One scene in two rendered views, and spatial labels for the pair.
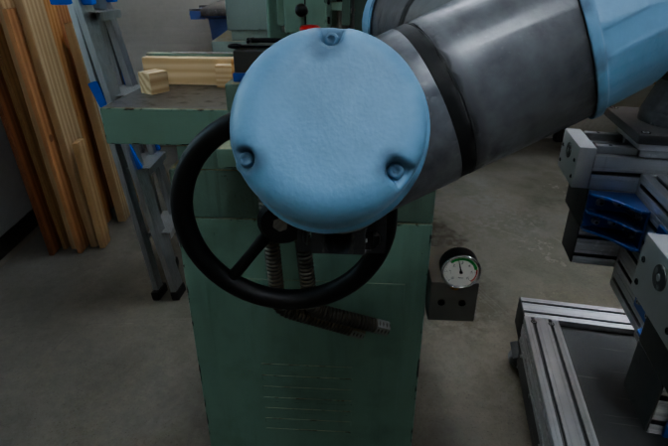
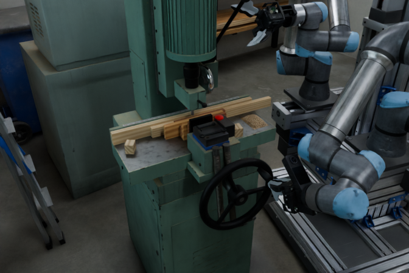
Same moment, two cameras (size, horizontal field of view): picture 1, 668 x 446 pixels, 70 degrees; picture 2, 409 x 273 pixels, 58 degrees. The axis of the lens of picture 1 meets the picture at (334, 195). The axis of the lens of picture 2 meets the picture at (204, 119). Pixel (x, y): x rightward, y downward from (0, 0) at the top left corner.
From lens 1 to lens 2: 0.89 m
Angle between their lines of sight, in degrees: 28
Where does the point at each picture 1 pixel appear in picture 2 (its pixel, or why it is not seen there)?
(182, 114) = (166, 163)
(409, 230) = (251, 176)
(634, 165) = (304, 116)
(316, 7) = (202, 98)
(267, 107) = (352, 207)
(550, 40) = (374, 178)
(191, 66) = (137, 131)
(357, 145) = (363, 207)
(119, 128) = (137, 177)
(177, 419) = not seen: outside the picture
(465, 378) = not seen: hidden behind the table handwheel
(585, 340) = not seen: hidden behind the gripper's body
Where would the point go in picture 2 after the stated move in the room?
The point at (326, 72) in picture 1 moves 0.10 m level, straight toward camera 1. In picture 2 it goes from (358, 198) to (396, 225)
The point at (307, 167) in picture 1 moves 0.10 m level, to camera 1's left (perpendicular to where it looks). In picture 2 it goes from (359, 213) to (329, 230)
